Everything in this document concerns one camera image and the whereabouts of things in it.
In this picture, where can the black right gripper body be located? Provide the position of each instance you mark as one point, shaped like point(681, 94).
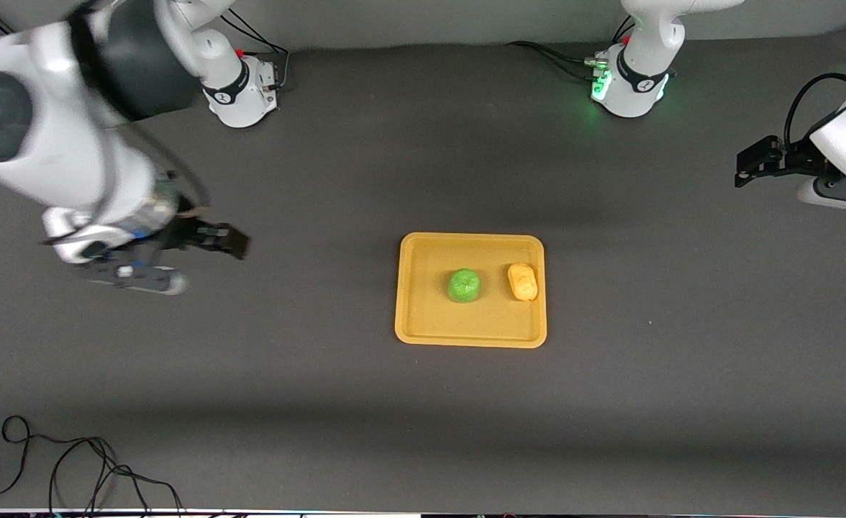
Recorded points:
point(187, 234)

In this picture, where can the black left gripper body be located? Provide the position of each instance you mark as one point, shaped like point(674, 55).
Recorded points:
point(797, 155)

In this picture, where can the green apple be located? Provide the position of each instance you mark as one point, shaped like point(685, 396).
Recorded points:
point(464, 285)

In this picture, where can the yellow-brown potato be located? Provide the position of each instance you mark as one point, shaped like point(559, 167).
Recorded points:
point(522, 282)

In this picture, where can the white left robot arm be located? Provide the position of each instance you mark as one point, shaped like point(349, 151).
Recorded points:
point(639, 86)

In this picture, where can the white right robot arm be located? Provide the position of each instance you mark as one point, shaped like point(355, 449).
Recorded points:
point(49, 144)

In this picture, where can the yellow plastic tray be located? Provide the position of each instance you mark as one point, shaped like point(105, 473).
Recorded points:
point(423, 316)

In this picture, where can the dark grey table mat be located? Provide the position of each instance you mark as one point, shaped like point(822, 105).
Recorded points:
point(322, 180)

